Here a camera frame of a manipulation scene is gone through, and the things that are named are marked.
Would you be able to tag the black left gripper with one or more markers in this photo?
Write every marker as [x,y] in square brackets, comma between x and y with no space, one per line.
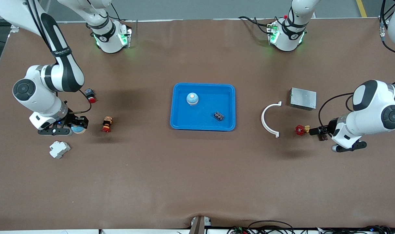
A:
[331,125]

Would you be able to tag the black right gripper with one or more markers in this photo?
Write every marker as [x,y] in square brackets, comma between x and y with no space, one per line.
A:
[74,121]

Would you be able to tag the long dark brown capacitor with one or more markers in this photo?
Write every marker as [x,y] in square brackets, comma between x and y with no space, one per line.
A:
[323,137]

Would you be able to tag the light blue call bell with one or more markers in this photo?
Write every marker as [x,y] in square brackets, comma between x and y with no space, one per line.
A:
[192,98]
[78,130]

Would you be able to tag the short printed dark capacitor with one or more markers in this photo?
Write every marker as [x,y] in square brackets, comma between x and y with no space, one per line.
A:
[218,116]

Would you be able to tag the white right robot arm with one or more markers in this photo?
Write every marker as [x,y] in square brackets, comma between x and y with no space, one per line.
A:
[62,76]

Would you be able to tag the brass valve with red handwheel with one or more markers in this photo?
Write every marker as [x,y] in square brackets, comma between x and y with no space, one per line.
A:
[299,130]

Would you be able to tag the red emergency stop yellow collar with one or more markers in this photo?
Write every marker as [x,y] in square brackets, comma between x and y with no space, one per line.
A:
[107,124]

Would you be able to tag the red pushbutton with black body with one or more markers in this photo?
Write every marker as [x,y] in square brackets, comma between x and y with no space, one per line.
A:
[91,98]

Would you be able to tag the silver metal power supply box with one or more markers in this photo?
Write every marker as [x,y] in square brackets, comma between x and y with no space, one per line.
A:
[303,98]

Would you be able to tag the white circuit breaker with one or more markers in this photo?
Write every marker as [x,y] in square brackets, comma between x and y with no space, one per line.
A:
[58,149]

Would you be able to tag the white curved pipe clamp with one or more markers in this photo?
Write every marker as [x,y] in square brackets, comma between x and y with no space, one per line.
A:
[262,118]

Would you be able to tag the brown table mat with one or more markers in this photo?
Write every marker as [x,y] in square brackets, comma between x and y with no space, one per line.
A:
[152,178]

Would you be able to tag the blue plastic tray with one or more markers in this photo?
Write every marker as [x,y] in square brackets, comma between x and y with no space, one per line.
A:
[204,125]

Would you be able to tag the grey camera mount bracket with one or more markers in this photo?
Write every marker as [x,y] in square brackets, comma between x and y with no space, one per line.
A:
[200,225]

